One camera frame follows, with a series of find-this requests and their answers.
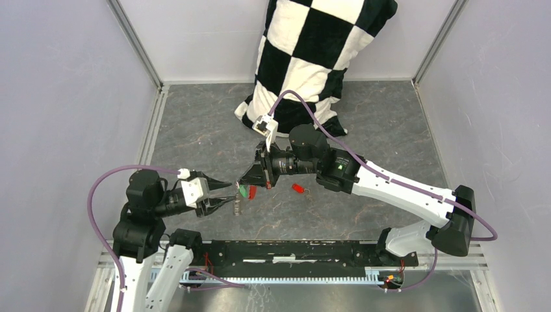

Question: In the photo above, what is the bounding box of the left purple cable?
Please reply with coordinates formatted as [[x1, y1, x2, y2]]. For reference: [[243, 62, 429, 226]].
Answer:
[[86, 165, 244, 312]]

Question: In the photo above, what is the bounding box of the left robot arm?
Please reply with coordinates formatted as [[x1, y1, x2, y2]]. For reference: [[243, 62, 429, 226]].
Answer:
[[111, 168, 233, 311]]

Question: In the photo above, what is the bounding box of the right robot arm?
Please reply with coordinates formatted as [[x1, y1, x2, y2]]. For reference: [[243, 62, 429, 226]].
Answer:
[[238, 124, 475, 265]]

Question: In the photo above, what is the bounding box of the purple cable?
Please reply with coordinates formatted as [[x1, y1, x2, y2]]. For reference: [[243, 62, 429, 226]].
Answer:
[[86, 165, 244, 312], [267, 89, 498, 294]]

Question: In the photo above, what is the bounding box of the black white checkered pillow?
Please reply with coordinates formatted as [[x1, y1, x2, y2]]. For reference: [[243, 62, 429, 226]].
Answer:
[[235, 0, 398, 137]]

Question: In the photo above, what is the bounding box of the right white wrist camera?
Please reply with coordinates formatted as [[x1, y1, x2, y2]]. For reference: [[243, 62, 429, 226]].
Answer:
[[252, 114, 278, 152]]

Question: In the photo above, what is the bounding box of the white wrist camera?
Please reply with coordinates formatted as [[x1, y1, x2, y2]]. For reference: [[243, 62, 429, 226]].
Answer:
[[177, 168, 209, 209], [252, 114, 278, 152]]

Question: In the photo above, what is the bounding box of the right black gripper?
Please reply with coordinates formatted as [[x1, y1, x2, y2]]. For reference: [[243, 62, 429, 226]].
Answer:
[[238, 138, 318, 189]]

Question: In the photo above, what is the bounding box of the key with green tag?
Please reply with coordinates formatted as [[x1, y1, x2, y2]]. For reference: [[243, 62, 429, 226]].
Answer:
[[238, 185, 249, 198]]

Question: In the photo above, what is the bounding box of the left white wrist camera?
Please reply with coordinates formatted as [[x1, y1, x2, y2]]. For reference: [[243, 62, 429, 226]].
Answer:
[[177, 168, 209, 209]]

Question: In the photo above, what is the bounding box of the white slotted cable duct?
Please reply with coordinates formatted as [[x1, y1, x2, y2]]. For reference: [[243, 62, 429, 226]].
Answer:
[[179, 270, 383, 286]]

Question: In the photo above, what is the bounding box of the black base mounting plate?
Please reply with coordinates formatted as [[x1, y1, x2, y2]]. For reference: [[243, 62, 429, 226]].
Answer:
[[192, 240, 419, 278]]

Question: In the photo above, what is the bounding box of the metal key holder red handle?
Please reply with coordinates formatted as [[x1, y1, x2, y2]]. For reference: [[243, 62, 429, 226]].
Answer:
[[233, 182, 257, 216]]

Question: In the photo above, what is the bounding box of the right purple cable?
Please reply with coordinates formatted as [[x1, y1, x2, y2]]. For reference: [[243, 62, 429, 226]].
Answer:
[[267, 89, 498, 294]]

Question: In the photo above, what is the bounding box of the key with red tag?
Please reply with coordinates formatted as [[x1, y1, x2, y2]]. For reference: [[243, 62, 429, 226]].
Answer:
[[292, 183, 311, 200]]

